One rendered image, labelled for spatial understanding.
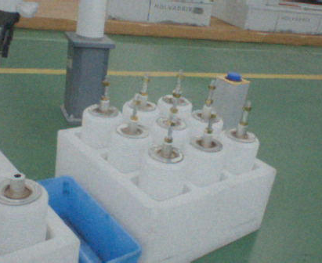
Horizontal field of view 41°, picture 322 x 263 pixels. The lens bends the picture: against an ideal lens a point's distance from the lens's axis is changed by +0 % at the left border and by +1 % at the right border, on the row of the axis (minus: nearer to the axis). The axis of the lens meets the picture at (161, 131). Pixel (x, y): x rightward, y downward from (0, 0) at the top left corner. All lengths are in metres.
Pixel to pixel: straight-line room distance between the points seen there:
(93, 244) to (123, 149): 0.22
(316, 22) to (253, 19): 0.65
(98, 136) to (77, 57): 0.53
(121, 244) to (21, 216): 0.26
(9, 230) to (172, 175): 0.33
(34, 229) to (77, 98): 0.88
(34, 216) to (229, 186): 0.45
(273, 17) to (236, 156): 2.81
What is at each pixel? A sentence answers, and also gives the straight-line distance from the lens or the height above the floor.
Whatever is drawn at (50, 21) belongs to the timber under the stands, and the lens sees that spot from 2.95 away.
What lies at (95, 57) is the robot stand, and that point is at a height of 0.25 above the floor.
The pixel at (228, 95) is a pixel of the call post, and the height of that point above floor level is 0.28.
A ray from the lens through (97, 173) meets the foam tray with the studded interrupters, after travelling 0.97.
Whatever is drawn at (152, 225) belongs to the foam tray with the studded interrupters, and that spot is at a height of 0.15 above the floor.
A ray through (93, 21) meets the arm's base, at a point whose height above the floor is 0.36.
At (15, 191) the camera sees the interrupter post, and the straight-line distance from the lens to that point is 0.72.
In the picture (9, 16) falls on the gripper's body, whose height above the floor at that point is 0.41.
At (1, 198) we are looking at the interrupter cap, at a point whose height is 0.25.
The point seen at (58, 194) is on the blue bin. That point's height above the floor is 0.08.
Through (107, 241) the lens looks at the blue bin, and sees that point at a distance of 0.94.
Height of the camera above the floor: 0.65
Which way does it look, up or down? 24 degrees down
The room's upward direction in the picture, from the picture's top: 10 degrees clockwise
